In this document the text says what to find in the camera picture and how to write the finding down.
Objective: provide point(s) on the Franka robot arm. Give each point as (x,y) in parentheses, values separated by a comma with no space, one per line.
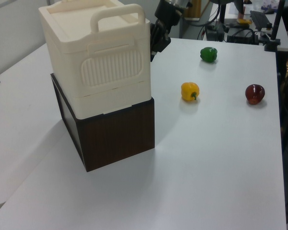
(170,10)

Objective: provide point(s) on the black electronic box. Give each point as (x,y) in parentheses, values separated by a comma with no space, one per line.
(242,36)

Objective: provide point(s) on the black Franka gripper body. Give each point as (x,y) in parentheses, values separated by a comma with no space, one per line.
(162,38)

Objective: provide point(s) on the black camera stand pole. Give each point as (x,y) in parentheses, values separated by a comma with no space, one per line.
(276,26)

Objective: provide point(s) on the dark red bell pepper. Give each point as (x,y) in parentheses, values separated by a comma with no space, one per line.
(255,94)

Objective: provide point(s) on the yellow object on desk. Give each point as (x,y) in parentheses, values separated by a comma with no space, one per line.
(243,21)

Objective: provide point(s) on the dark brown wooden box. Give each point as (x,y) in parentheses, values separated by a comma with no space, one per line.
(115,134)

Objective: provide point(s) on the green bell pepper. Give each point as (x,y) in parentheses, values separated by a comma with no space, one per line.
(208,54)

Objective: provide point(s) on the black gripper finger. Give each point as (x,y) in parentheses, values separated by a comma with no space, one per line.
(153,33)
(152,56)

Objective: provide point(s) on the black keyboard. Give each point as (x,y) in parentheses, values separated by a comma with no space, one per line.
(259,19)

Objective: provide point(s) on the yellow bell pepper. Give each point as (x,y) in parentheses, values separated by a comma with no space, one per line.
(189,91)

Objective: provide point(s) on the black monitor stand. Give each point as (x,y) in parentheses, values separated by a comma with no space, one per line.
(222,12)

